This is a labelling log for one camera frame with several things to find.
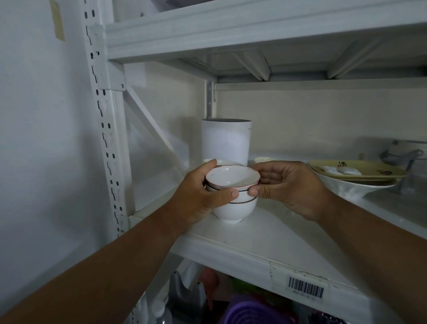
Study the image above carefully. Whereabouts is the person's left hand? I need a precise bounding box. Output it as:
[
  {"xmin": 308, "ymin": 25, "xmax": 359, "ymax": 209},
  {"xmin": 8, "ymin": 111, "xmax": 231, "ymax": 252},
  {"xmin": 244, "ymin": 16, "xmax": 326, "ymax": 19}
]
[{"xmin": 157, "ymin": 160, "xmax": 240, "ymax": 235}]

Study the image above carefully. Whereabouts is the person's right hand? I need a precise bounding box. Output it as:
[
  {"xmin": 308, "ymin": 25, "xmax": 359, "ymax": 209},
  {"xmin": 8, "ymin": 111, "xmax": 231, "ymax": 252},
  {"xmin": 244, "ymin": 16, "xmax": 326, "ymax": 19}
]
[{"xmin": 248, "ymin": 161, "xmax": 331, "ymax": 223}]

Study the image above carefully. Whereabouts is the dark-rimmed white bowl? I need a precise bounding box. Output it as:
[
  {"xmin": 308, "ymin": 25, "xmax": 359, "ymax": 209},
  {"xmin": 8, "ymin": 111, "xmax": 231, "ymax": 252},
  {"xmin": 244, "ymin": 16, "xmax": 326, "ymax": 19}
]
[{"xmin": 205, "ymin": 183, "xmax": 259, "ymax": 204}]

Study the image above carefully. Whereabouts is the speckled red-rimmed white bowl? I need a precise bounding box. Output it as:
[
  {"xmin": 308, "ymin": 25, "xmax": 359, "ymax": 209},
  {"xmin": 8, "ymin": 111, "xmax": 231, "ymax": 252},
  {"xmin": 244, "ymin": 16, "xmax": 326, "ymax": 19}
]
[{"xmin": 205, "ymin": 165, "xmax": 261, "ymax": 191}]

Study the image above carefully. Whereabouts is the person's right forearm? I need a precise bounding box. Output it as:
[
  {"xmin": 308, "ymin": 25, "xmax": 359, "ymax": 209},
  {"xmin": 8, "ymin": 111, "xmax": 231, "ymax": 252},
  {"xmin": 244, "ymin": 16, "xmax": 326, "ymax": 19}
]
[{"xmin": 313, "ymin": 190, "xmax": 427, "ymax": 324}]

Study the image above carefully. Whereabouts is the person's left forearm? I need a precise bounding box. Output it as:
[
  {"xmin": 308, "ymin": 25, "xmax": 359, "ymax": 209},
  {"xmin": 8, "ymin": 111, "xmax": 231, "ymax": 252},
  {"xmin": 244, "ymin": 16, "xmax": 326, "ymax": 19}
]
[{"xmin": 0, "ymin": 204, "xmax": 187, "ymax": 324}]

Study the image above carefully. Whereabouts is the red-rimmed plain white bowl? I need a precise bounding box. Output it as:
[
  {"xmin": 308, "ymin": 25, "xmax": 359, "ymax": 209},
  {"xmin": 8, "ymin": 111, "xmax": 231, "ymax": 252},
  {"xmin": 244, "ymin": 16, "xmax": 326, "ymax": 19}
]
[{"xmin": 209, "ymin": 197, "xmax": 258, "ymax": 224}]

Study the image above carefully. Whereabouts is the small white cup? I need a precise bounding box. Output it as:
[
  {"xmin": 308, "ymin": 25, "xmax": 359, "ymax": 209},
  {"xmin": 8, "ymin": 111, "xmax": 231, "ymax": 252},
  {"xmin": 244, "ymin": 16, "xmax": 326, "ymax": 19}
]
[{"xmin": 203, "ymin": 158, "xmax": 245, "ymax": 167}]

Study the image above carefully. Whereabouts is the white cylindrical container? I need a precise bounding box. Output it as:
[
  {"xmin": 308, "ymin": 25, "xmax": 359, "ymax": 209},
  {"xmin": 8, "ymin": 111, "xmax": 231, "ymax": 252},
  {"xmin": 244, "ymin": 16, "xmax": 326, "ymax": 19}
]
[{"xmin": 201, "ymin": 118, "xmax": 253, "ymax": 166}]

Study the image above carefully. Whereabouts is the white ceramic spoon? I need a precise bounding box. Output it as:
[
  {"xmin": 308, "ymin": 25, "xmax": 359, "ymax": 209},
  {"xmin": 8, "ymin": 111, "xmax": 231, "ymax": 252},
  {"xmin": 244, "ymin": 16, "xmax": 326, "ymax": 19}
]
[{"xmin": 318, "ymin": 166, "xmax": 362, "ymax": 177}]

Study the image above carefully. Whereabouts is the pink plastic utensil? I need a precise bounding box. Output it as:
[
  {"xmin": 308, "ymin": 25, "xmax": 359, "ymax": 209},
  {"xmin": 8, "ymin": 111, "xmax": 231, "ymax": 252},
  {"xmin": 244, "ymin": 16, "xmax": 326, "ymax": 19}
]
[{"xmin": 199, "ymin": 267, "xmax": 220, "ymax": 312}]

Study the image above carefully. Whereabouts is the large white bowl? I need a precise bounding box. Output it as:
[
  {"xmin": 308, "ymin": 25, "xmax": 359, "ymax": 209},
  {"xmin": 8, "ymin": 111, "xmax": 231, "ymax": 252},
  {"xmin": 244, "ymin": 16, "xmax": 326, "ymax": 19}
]
[{"xmin": 310, "ymin": 167, "xmax": 398, "ymax": 200}]

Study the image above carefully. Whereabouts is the barcode label sticker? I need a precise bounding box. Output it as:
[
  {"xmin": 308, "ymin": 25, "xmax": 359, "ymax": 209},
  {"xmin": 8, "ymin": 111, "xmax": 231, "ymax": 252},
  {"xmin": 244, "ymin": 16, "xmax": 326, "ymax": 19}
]
[{"xmin": 270, "ymin": 266, "xmax": 330, "ymax": 303}]

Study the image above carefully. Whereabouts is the yellow patterned plate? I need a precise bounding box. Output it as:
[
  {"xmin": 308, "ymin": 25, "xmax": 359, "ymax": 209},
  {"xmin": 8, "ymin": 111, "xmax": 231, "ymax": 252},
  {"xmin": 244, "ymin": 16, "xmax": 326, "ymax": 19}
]
[{"xmin": 308, "ymin": 159, "xmax": 410, "ymax": 183}]

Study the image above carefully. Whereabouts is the purple plastic basket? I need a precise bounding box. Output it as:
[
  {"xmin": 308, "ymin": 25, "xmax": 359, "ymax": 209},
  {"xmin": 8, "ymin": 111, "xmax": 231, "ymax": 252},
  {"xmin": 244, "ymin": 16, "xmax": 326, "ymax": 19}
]
[{"xmin": 220, "ymin": 295, "xmax": 298, "ymax": 324}]

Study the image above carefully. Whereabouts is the grey metal pot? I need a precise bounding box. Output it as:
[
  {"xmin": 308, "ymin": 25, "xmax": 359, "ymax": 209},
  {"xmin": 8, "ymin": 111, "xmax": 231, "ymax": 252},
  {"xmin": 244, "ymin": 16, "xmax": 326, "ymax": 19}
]
[{"xmin": 380, "ymin": 140, "xmax": 427, "ymax": 196}]

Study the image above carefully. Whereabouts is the white metal shelving rack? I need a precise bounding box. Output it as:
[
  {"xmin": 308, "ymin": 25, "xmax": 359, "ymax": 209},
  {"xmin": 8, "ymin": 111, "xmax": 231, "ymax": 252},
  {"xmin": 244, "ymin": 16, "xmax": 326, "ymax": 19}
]
[{"xmin": 80, "ymin": 0, "xmax": 427, "ymax": 324}]

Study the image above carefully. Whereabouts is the beige tape strip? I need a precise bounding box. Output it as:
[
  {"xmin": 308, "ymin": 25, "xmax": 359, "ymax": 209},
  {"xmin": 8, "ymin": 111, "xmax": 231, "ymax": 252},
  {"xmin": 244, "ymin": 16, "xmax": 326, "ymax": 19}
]
[{"xmin": 49, "ymin": 0, "xmax": 66, "ymax": 42}]

